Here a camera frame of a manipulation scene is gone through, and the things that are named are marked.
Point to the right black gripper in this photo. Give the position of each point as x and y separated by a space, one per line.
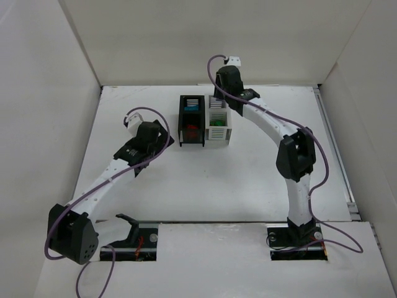
219 85

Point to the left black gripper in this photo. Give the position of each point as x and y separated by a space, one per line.
162 136

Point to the red lego piece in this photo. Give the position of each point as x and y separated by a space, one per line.
192 133

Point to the teal lego plate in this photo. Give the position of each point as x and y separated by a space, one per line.
191 109

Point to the green lego square brick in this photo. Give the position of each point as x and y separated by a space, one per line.
219 123

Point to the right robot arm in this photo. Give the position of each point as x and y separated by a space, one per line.
296 153

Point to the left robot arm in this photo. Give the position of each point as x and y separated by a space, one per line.
75 230

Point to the black slotted container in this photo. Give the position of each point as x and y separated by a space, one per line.
195 118

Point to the white slotted container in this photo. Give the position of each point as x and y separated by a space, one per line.
217 109

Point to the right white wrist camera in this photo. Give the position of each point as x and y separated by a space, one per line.
232 61

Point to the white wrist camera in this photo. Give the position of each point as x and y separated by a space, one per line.
132 123
232 61

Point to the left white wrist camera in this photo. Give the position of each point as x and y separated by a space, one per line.
132 123

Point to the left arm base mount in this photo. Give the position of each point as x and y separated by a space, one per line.
128 238

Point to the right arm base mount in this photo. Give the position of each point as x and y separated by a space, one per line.
283 247

